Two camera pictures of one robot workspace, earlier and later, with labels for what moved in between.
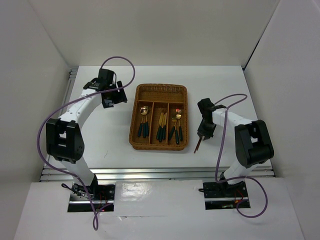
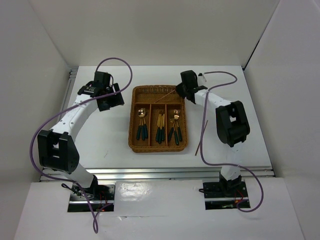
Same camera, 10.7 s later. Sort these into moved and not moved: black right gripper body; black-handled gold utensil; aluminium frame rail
Moved: black-handled gold utensil; black right gripper body
Not moved: aluminium frame rail
